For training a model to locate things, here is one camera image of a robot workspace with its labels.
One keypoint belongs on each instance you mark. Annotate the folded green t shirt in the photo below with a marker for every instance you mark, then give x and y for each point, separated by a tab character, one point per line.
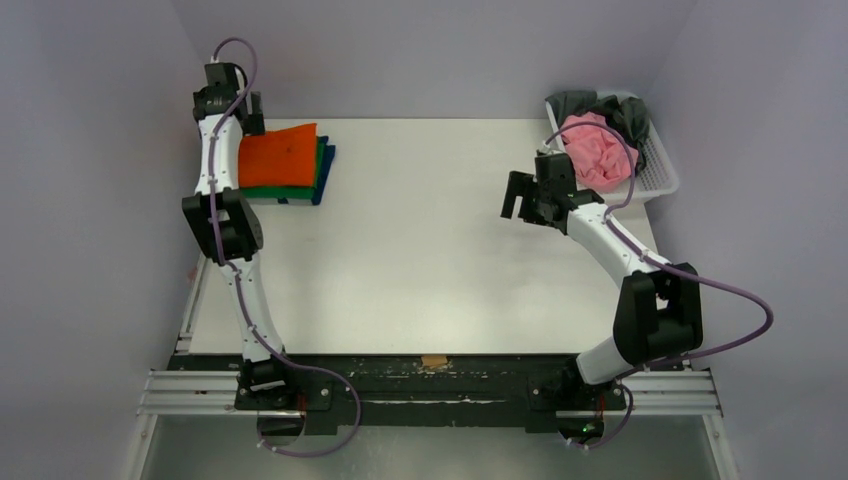
265	192

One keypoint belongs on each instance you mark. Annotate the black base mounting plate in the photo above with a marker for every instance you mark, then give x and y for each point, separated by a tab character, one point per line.
324	394

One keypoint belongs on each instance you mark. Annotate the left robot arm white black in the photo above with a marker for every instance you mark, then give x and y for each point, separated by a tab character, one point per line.
224	224

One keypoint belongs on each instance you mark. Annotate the pink t shirt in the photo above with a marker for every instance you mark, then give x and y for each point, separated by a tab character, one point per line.
599	160

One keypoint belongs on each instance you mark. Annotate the brown tape piece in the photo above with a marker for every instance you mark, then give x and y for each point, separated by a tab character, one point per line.
434	362

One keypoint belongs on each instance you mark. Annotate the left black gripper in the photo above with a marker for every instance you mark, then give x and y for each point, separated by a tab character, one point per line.
253	124

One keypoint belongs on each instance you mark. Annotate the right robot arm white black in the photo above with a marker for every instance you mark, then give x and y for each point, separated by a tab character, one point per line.
658	312

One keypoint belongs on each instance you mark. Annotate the folded blue t shirt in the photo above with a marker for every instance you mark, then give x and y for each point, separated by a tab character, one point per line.
313	195

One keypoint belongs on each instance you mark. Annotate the white plastic basket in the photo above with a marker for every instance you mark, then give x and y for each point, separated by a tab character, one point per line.
657	179

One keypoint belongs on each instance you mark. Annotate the dark grey t shirt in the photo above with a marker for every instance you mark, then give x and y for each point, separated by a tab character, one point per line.
629	116

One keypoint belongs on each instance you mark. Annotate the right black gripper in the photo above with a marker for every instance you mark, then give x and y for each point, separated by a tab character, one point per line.
525	198

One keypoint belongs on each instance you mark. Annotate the orange t shirt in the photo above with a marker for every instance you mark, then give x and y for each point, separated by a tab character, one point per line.
281	158

